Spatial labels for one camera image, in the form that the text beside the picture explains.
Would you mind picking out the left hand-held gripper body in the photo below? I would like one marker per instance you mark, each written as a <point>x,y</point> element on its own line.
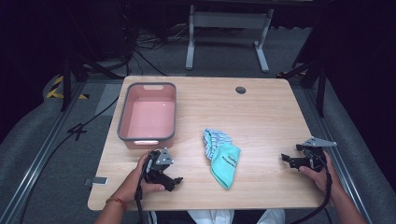
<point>160,169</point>

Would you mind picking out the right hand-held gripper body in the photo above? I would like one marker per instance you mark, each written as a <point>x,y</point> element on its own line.
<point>316,155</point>

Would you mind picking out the teal pet shirt striped collar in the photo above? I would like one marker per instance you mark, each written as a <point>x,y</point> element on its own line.
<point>224,165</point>

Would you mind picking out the person's right hand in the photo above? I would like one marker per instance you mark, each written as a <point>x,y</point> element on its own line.
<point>325,180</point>

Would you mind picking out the person's left hand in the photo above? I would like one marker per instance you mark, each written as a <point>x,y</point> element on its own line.
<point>132,188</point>

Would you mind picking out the person's white clothing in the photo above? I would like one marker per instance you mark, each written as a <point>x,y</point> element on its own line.
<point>211,216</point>

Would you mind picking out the pink plastic basin grey rim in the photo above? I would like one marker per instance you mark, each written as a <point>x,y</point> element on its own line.
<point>151,118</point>

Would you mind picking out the small grey clamp plate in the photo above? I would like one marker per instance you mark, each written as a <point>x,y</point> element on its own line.
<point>99,181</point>

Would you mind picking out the black metal stand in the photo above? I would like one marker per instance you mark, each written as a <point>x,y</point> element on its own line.
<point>320,90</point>
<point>67,84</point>

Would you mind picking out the yellow black floor tape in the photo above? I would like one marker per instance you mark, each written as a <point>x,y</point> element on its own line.
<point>53,92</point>

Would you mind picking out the white metal desk frame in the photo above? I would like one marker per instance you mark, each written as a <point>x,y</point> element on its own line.
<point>229,20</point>

